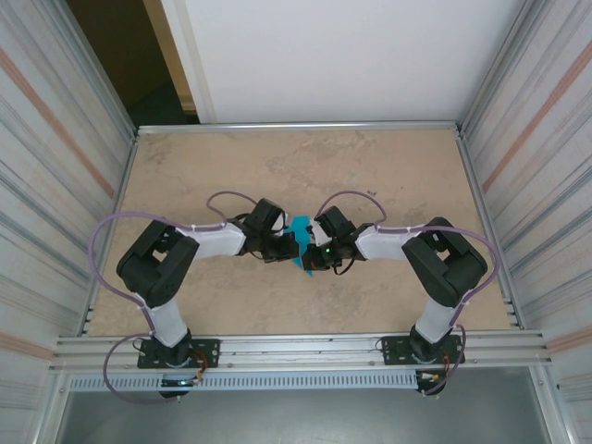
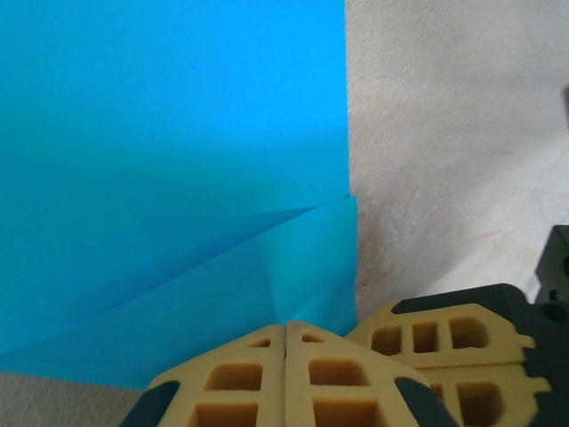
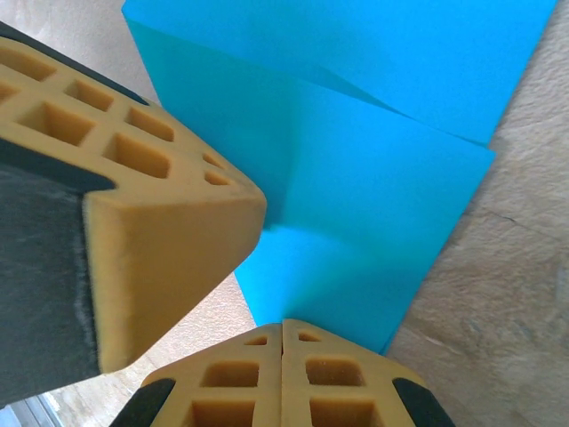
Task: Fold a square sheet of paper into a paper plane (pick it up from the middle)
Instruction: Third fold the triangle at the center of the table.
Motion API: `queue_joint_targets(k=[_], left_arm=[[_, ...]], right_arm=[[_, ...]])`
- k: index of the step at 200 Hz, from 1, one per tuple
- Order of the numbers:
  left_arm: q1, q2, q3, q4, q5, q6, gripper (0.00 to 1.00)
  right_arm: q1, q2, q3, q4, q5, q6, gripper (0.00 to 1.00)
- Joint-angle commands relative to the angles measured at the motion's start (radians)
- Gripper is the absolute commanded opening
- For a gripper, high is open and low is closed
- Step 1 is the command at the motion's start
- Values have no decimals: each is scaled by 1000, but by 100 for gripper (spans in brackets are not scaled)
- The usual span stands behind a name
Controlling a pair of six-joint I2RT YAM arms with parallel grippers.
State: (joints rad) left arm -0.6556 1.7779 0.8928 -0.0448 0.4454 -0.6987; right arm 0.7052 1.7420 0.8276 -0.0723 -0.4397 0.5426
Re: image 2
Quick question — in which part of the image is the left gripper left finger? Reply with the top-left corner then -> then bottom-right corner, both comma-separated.
122,323 -> 288,427

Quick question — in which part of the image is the blue paper sheet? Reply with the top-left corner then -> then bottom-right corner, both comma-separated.
0,0 -> 359,389

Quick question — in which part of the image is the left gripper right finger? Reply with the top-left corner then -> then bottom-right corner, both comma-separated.
284,320 -> 461,427

